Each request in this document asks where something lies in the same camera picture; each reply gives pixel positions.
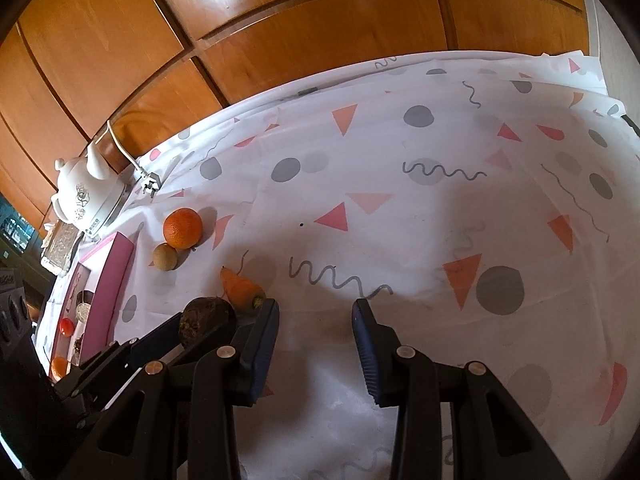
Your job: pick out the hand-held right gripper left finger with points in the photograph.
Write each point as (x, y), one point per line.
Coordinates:
(267, 350)

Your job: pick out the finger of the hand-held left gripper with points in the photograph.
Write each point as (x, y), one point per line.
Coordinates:
(125, 355)
(192, 352)

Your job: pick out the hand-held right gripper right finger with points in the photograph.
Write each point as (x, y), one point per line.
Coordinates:
(367, 355)

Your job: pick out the dark brown rough lump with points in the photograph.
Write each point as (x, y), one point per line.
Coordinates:
(207, 320)

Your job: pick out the orange with stem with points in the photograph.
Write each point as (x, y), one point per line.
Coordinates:
(59, 367)

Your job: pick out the dark cut piece with shiny rim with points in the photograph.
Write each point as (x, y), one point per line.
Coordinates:
(79, 346)

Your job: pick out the red cherry tomato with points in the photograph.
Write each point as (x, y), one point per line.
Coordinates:
(66, 326)

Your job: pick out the dark-skinned cut piece pale face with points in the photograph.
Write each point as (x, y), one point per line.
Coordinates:
(84, 306)

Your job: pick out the pink shallow cardboard box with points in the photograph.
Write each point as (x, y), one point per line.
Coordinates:
(112, 280)

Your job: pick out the orange carrot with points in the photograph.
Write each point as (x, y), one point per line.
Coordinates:
(240, 290)

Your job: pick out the tan small round fruit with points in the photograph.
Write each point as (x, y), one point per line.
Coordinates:
(165, 256)

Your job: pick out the white patterned tablecloth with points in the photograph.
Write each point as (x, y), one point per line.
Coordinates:
(400, 240)

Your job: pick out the orange without stem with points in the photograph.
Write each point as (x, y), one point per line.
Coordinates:
(182, 228)

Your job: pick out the glass-paned wooden door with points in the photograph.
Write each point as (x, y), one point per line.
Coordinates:
(15, 225)

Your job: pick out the white floral ceramic electric kettle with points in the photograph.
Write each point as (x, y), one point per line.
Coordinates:
(80, 195)

